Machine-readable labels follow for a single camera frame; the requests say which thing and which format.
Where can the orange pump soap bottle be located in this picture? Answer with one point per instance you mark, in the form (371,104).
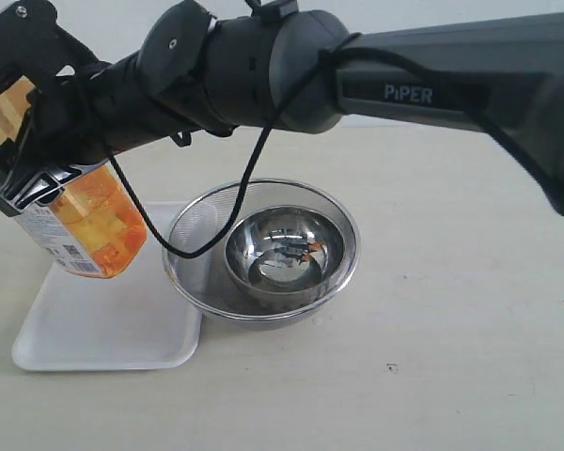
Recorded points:
(93,229)

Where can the small stainless steel bowl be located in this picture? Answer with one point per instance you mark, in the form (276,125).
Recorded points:
(285,258)

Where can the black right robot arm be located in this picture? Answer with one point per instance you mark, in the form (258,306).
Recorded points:
(278,68)

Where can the steel mesh strainer basket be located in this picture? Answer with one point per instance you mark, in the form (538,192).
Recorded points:
(206,284)

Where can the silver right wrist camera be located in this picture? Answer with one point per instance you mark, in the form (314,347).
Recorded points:
(33,45)

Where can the white rectangular plastic tray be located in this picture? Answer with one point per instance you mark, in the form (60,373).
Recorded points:
(134,321)

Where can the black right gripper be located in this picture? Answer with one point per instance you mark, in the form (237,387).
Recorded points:
(38,134)

